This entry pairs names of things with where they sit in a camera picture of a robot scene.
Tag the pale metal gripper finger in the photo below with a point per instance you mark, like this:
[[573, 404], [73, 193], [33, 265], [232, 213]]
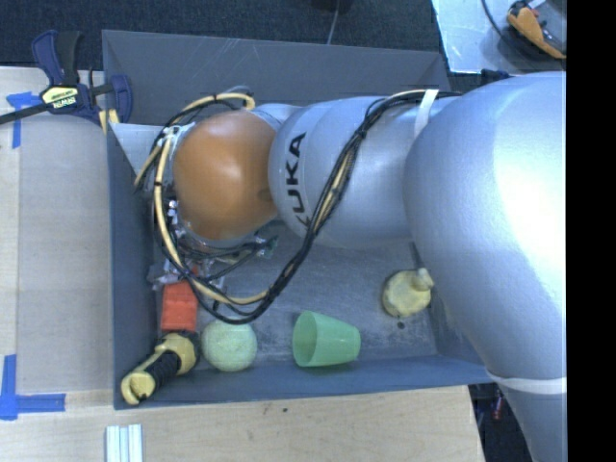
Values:
[[156, 277], [219, 289]]

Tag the orange toy block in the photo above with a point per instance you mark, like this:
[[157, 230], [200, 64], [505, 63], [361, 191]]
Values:
[[178, 308]]

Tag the yellow-green ball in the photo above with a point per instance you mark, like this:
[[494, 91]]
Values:
[[229, 345]]

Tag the pale wood board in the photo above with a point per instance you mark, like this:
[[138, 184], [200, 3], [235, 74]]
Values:
[[62, 258]]

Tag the grey metal bin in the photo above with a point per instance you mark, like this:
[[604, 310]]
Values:
[[337, 282]]

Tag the green plastic cup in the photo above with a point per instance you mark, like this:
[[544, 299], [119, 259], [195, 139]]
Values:
[[327, 341]]

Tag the yellow toy duck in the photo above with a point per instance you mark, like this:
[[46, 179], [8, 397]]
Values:
[[406, 294]]

